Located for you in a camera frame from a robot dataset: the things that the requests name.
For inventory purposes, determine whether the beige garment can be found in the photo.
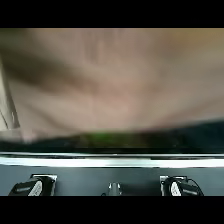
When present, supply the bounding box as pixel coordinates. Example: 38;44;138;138
0;28;224;144

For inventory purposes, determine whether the silver frame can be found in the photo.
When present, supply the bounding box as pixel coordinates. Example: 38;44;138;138
0;152;224;197

